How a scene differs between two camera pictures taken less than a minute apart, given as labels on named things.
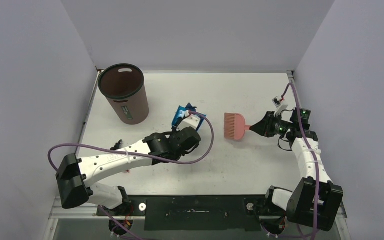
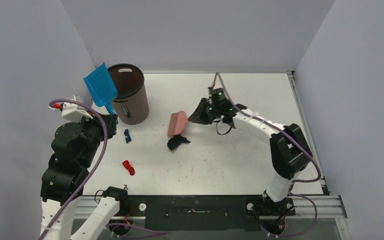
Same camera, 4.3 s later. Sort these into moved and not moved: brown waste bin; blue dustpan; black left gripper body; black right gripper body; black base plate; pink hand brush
Moved: blue dustpan; pink hand brush; black right gripper body; black left gripper body
Not moved: brown waste bin; black base plate
